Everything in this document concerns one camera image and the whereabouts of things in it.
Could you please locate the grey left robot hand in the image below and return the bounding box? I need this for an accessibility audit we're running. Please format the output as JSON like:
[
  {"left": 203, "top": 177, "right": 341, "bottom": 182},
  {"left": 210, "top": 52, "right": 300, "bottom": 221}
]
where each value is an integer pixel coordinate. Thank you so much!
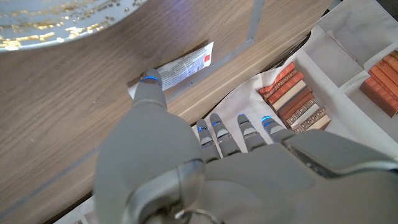
[{"left": 93, "top": 68, "right": 398, "bottom": 224}]

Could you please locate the white toothpaste tube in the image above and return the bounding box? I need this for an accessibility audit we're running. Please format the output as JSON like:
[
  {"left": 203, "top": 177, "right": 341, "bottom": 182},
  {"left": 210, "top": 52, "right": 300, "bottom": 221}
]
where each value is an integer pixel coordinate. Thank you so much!
[{"left": 127, "top": 41, "right": 215, "bottom": 100}]

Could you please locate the white gold-flecked paper plate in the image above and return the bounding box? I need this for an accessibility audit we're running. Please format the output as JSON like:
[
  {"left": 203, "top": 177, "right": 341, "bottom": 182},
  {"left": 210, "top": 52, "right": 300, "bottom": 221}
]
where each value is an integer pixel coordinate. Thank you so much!
[{"left": 0, "top": 0, "right": 147, "bottom": 52}]

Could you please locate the printed bookshelf backdrop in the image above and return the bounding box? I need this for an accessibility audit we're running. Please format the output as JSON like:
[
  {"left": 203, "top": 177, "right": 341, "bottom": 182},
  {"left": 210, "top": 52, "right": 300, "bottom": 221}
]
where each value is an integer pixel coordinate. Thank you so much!
[{"left": 52, "top": 0, "right": 398, "bottom": 224}]

